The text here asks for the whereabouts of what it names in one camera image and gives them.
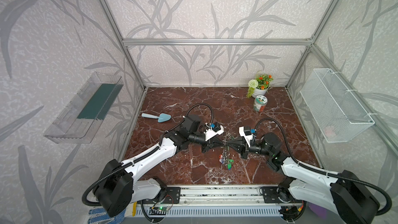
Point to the white wire mesh basket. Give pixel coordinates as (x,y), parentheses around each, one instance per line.
(338,113)

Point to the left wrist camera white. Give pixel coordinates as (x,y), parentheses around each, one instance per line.
(213,130)

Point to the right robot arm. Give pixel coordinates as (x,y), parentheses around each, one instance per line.
(354,200)

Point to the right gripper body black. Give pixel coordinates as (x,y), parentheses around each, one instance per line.
(244,146)

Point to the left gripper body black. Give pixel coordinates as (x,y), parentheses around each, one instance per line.
(208,141)

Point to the clear plastic wall shelf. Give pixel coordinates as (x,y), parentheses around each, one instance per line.
(79,122)

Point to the potted artificial flower plant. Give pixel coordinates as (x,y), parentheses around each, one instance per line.
(259,85)

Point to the blue dotted work glove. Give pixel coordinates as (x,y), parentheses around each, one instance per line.
(99,216)

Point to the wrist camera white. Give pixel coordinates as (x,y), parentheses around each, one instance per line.
(213,130)
(248,134)

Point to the metal key ring plate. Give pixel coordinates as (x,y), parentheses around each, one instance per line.
(225,156)

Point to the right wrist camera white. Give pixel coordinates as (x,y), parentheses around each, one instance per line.
(248,134)

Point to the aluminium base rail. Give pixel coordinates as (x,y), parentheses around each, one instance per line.
(218,201)

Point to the small printed jar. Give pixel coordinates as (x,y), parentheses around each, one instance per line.
(260,103)

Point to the light blue toy shovel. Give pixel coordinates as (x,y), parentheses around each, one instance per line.
(160,118)

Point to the purple pink toy shovel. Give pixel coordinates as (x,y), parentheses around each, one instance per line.
(318,210)

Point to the green key tag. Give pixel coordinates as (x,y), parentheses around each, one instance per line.
(230,163)

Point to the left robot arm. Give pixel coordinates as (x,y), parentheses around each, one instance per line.
(120,183)

